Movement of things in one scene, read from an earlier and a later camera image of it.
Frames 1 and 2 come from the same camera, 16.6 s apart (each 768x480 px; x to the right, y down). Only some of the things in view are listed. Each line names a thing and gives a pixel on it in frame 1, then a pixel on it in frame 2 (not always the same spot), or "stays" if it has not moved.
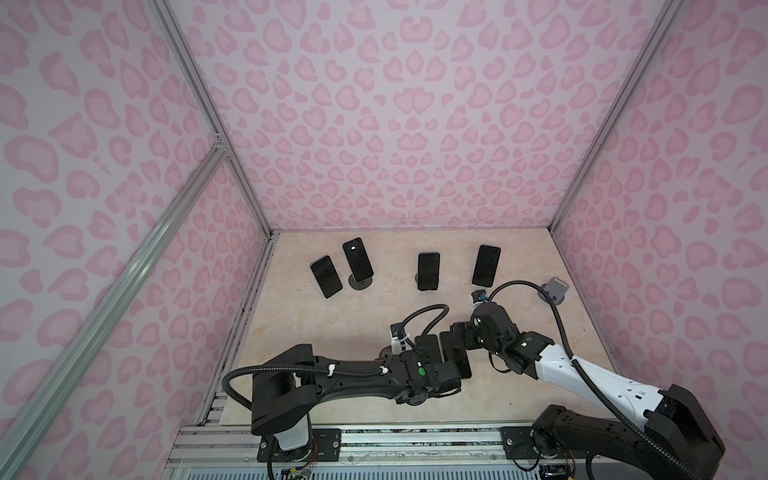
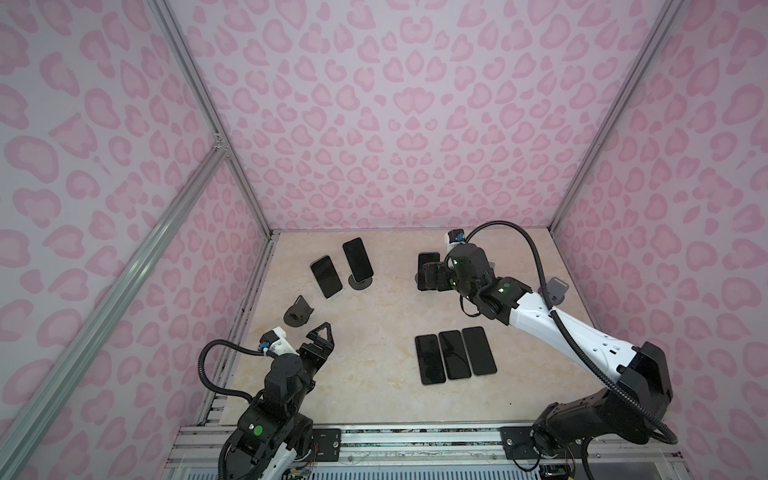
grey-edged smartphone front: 458,356 stays
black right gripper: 467,327 -> 441,270
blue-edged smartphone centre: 428,270 stays
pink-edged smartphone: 430,347 stays
